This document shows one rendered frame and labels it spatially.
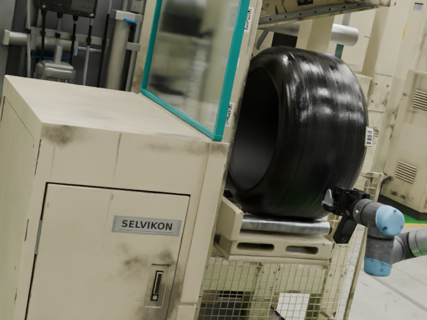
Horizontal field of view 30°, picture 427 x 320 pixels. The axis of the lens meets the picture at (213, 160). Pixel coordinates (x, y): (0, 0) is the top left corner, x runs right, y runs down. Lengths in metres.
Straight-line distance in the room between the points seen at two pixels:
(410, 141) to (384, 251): 5.09
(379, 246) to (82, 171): 0.92
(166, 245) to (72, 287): 0.21
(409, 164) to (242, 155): 4.52
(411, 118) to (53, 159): 5.89
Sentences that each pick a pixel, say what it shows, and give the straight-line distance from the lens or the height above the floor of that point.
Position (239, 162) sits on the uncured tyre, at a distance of 2.81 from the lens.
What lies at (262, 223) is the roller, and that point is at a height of 0.91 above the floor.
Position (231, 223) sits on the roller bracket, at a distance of 2.42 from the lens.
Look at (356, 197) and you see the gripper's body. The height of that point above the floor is 1.09.
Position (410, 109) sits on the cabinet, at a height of 0.91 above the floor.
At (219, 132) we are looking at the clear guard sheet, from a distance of 1.67.
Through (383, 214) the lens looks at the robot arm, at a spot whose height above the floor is 1.09.
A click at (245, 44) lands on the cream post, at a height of 1.44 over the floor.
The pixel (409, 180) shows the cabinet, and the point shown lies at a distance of 7.24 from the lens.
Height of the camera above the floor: 1.57
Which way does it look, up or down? 12 degrees down
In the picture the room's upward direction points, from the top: 11 degrees clockwise
